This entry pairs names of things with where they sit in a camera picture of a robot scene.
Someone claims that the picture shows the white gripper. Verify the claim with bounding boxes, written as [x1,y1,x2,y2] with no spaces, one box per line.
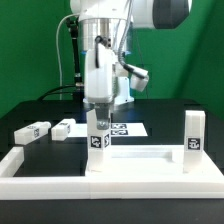
[84,46,114,130]

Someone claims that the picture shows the white desk top tray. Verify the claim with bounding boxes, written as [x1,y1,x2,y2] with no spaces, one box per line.
[86,145,222,176]

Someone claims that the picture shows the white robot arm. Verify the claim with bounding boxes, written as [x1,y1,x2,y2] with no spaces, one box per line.
[70,0,192,130]

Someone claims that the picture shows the sheet with fiducial markers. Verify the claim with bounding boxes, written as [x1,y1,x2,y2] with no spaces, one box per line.
[69,123,147,137]

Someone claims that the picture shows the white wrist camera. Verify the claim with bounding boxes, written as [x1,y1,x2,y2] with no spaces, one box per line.
[130,66,149,92]

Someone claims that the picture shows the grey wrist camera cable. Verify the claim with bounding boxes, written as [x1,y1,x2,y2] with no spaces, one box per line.
[117,0,148,80]

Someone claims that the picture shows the black cables at base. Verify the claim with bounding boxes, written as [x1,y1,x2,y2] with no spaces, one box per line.
[37,84,88,102]

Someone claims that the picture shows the black camera stand pole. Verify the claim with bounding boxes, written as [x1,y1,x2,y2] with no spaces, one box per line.
[66,18,83,89]

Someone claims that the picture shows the white cable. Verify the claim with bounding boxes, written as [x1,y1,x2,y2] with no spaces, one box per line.
[55,13,83,100]

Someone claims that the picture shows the white U-shaped frame fence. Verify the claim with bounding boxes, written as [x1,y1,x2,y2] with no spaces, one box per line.
[0,147,224,200]

